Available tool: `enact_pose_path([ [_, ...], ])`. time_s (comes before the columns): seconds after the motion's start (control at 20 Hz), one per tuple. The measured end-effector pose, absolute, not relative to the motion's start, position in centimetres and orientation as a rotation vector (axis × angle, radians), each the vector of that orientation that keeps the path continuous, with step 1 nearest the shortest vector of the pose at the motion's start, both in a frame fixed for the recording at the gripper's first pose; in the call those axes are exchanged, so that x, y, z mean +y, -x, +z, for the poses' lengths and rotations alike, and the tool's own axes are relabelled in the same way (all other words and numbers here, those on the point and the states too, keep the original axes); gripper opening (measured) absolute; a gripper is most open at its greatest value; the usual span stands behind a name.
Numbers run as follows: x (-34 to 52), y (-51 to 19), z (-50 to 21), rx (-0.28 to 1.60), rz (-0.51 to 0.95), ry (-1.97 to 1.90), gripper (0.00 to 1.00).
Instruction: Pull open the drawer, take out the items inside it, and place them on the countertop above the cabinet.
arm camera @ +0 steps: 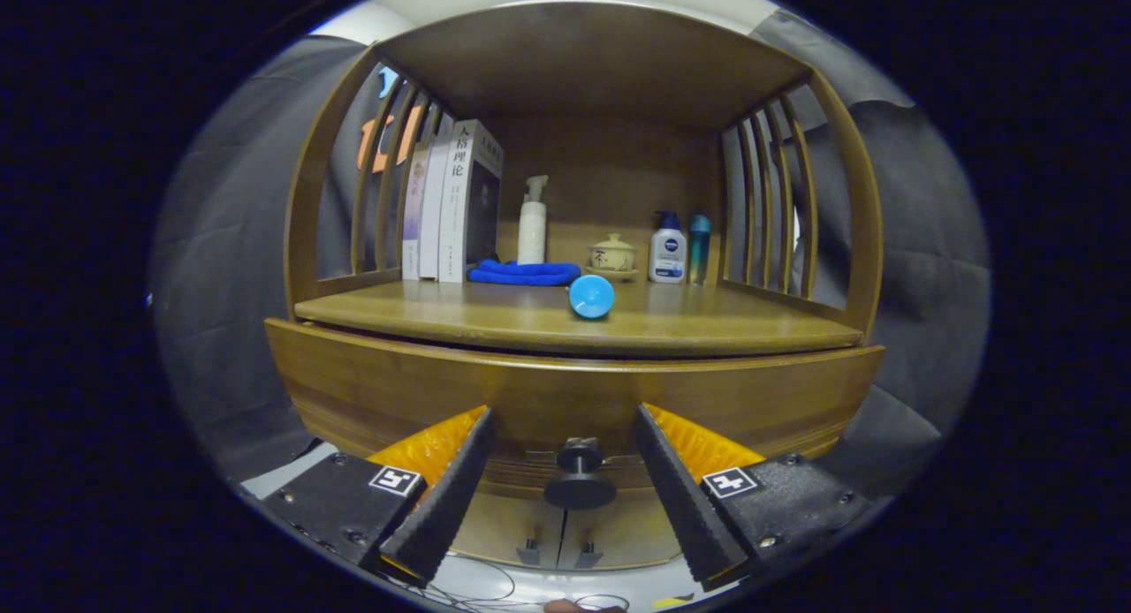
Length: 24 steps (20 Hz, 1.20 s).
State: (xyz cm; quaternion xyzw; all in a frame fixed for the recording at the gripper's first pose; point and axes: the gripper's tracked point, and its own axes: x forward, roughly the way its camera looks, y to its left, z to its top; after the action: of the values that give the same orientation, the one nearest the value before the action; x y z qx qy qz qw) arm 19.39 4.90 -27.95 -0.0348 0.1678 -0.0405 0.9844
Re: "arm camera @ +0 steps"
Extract white lotion bottle blue cap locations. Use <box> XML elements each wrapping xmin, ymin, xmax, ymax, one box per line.
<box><xmin>649</xmin><ymin>210</ymin><xmax>688</xmax><ymax>284</ymax></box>

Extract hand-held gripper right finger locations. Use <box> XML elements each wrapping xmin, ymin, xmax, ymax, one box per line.
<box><xmin>634</xmin><ymin>403</ymin><xmax>876</xmax><ymax>592</ymax></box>

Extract thin white book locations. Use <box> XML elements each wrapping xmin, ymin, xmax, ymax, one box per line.
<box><xmin>418</xmin><ymin>136</ymin><xmax>453</xmax><ymax>281</ymax></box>

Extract black floor cables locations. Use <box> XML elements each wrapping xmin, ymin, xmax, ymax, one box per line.
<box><xmin>389</xmin><ymin>560</ymin><xmax>633</xmax><ymax>613</ymax></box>

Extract white pump bottle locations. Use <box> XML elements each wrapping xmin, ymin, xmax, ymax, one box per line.
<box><xmin>517</xmin><ymin>175</ymin><xmax>550</xmax><ymax>266</ymax></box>

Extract cream lidded tea cup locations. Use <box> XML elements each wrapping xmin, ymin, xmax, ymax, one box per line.
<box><xmin>589</xmin><ymin>233</ymin><xmax>637</xmax><ymax>272</ymax></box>

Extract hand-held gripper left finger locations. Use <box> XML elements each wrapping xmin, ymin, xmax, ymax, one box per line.
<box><xmin>262</xmin><ymin>405</ymin><xmax>496</xmax><ymax>587</ymax></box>

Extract wooden cabinet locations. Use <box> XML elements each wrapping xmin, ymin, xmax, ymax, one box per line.
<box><xmin>283</xmin><ymin>0</ymin><xmax>884</xmax><ymax>571</ymax></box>

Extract blue folded cloth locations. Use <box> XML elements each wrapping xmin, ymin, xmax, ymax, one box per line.
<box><xmin>467</xmin><ymin>260</ymin><xmax>582</xmax><ymax>287</ymax></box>

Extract wooden drawer with black knob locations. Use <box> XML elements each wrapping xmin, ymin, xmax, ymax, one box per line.
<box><xmin>265</xmin><ymin>319</ymin><xmax>886</xmax><ymax>511</ymax></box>

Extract thick book with portrait cover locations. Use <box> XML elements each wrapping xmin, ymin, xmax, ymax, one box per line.
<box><xmin>437</xmin><ymin>119</ymin><xmax>505</xmax><ymax>284</ymax></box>

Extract blue squeeze tube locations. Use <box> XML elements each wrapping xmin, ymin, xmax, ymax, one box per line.
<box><xmin>568</xmin><ymin>275</ymin><xmax>616</xmax><ymax>321</ymax></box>

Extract teal slim bottle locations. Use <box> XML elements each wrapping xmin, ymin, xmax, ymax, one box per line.
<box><xmin>688</xmin><ymin>212</ymin><xmax>712</xmax><ymax>286</ymax></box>

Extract wooden countertop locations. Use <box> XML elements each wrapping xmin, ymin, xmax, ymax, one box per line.
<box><xmin>294</xmin><ymin>280</ymin><xmax>865</xmax><ymax>358</ymax></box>

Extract thin pale purple book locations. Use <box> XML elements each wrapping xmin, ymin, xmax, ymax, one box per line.
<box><xmin>402</xmin><ymin>145</ymin><xmax>431</xmax><ymax>281</ymax></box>

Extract wooden cabinet door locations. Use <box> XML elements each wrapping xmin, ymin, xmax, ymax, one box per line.
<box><xmin>557</xmin><ymin>507</ymin><xmax>686</xmax><ymax>571</ymax></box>
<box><xmin>446</xmin><ymin>489</ymin><xmax>566</xmax><ymax>571</ymax></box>

